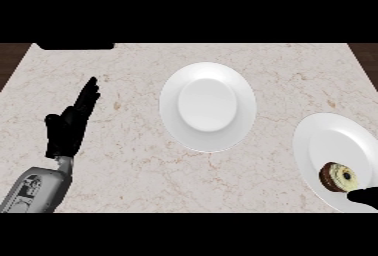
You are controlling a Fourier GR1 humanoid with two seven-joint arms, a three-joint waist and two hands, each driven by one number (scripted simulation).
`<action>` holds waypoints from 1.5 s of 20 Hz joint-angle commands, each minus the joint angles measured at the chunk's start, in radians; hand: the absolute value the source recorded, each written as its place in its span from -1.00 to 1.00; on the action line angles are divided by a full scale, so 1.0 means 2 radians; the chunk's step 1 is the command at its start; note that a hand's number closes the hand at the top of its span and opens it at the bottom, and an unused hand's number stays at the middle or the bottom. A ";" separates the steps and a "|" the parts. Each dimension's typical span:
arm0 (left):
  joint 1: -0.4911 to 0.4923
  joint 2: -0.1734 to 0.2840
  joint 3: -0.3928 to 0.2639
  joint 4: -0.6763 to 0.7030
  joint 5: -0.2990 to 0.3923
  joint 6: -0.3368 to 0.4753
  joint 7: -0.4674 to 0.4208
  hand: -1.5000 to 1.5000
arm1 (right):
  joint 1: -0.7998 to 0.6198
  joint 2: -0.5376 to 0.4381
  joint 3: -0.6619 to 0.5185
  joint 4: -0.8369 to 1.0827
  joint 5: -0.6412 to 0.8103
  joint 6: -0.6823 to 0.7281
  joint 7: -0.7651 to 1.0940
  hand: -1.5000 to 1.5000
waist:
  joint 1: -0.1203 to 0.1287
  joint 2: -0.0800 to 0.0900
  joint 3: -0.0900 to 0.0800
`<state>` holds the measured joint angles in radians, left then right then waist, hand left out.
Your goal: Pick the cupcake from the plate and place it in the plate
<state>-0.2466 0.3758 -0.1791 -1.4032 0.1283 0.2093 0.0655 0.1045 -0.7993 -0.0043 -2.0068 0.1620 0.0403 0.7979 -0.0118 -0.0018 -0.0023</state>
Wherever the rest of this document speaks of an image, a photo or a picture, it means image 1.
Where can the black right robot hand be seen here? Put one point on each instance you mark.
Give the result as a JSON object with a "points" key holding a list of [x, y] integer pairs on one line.
{"points": [[366, 197]]}

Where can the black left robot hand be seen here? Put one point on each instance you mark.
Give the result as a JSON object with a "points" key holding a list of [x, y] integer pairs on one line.
{"points": [[68, 126]]}

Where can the chocolate cupcake with cream frosting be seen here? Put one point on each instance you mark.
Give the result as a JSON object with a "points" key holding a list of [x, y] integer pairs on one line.
{"points": [[338, 176]]}

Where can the white plate with cupcake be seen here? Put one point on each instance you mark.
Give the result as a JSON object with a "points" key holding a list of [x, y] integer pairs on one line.
{"points": [[334, 143]]}

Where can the white oval plate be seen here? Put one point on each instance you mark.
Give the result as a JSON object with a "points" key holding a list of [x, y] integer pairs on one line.
{"points": [[207, 106]]}

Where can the black appliance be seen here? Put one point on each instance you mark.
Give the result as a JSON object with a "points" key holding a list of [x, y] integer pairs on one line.
{"points": [[76, 46]]}

